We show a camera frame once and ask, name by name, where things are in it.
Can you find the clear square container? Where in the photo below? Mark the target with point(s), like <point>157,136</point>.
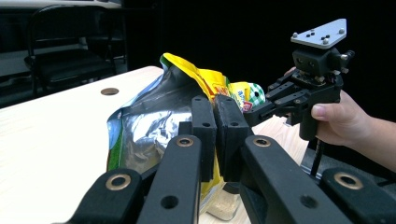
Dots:
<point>224,207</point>

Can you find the black folding chair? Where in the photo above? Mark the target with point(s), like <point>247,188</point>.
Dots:
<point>71,67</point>

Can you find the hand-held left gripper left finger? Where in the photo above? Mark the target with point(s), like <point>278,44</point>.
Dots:
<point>205,140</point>

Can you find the yellow spouted pouch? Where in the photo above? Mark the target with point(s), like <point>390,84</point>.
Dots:
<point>149,124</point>

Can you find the white desk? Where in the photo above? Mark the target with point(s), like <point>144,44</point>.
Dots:
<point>46,3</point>

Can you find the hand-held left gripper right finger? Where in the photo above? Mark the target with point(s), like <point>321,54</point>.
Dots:
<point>232,140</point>

